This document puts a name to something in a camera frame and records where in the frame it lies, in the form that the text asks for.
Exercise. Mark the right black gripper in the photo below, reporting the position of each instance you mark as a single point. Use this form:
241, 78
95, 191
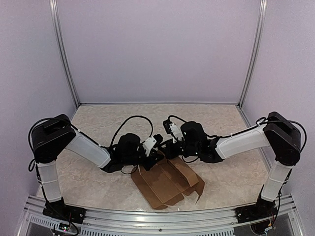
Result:
169, 152

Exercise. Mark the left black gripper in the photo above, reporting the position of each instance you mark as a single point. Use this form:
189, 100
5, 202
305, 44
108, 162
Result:
153, 157

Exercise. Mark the brown cardboard box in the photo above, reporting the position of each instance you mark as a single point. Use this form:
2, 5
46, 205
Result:
167, 182

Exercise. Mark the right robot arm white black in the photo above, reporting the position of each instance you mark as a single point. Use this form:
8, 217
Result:
286, 138

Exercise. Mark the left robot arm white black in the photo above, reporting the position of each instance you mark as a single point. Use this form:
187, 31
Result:
51, 137

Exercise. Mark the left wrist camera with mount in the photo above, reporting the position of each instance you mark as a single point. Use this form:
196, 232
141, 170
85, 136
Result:
151, 142

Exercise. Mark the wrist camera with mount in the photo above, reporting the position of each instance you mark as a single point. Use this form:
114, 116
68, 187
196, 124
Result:
151, 142
172, 129

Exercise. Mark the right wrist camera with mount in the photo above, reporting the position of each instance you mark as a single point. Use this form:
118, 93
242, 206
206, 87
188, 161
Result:
172, 129

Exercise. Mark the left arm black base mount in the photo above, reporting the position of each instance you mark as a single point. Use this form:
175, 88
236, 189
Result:
67, 213

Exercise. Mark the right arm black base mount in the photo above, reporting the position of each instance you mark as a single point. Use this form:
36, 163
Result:
255, 212

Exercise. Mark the front aluminium frame rail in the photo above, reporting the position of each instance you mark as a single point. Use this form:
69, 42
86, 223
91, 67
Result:
214, 222

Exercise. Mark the right aluminium corner post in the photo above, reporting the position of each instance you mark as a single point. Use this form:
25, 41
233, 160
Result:
254, 53

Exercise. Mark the aluminium corner post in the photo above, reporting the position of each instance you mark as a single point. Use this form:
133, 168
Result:
61, 47
254, 53

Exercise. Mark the left aluminium corner post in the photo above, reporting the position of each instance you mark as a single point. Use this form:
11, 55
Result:
61, 47

